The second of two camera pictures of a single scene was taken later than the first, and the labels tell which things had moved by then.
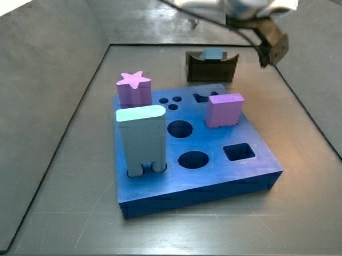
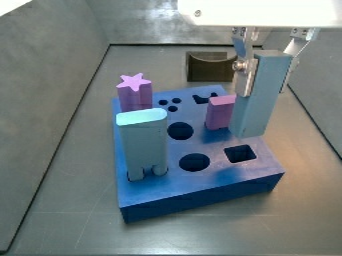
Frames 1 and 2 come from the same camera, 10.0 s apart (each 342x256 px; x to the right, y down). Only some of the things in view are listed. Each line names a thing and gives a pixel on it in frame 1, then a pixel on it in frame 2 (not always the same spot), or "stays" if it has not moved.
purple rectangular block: [224, 110] stays
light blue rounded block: [143, 127] stays
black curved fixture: [210, 70] stays
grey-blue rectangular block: [212, 53] -> [252, 109]
